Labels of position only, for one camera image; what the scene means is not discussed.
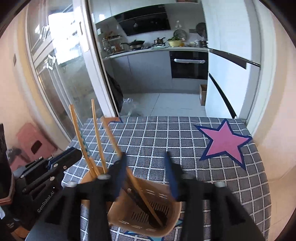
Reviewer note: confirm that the black built-in oven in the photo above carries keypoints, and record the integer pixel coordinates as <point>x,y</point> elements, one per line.
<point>188,65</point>

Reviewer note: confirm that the checked star tablecloth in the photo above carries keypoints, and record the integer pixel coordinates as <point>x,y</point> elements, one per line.
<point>175,143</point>

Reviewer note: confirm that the dark cooking pot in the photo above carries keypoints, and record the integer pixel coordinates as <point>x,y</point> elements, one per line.
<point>159,41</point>

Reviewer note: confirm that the white refrigerator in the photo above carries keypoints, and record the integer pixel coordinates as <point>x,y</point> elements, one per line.
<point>231,69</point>

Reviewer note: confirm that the black spoon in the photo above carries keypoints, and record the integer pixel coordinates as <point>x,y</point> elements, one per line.
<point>150,210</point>

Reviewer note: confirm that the black range hood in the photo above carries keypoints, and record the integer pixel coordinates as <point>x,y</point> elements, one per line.
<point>144,22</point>

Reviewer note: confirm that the pink plastic stool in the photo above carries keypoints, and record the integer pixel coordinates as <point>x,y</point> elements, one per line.
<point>34,143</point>

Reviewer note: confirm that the dotted wooden chopstick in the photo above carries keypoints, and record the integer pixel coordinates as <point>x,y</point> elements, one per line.
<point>98,136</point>

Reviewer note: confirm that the patterned plate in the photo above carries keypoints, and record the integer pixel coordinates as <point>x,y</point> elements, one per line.
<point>178,33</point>

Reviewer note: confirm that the cardboard box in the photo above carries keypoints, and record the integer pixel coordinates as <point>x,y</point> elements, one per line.
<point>203,94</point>

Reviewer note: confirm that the sliding glass door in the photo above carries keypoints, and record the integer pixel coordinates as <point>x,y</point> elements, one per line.
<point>64,69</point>

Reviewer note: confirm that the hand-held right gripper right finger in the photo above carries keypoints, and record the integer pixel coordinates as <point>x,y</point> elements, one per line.
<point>171,179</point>

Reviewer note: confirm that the beige plastic utensil holder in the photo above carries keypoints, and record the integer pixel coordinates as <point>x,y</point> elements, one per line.
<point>143,208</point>

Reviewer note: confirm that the plain wooden chopstick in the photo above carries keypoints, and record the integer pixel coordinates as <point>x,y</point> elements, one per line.
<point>136,183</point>

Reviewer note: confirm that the black wok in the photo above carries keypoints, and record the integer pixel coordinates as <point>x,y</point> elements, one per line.
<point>136,44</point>

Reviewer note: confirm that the blue patterned wooden chopstick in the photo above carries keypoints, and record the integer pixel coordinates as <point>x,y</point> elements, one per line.
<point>82,141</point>

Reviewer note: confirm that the green bowl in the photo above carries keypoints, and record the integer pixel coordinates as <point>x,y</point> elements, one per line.
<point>174,42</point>

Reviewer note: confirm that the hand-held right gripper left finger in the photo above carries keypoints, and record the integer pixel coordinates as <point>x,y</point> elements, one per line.
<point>119,179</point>

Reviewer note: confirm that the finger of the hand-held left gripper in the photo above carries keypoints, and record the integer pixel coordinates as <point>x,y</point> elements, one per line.
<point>62,154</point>
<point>68,161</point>

